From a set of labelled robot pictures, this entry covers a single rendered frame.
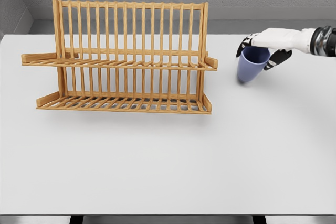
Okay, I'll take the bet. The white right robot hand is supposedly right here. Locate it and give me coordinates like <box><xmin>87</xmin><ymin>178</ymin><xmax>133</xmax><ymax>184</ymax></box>
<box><xmin>236</xmin><ymin>27</ymin><xmax>302</xmax><ymax>71</ymax></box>

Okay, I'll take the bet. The blue cup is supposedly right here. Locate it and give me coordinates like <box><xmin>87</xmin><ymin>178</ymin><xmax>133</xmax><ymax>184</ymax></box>
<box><xmin>237</xmin><ymin>47</ymin><xmax>271</xmax><ymax>84</ymax></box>

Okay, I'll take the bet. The wooden two-tier dish rack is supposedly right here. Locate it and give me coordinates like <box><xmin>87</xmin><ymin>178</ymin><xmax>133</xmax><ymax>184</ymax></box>
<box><xmin>20</xmin><ymin>0</ymin><xmax>218</xmax><ymax>115</ymax></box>

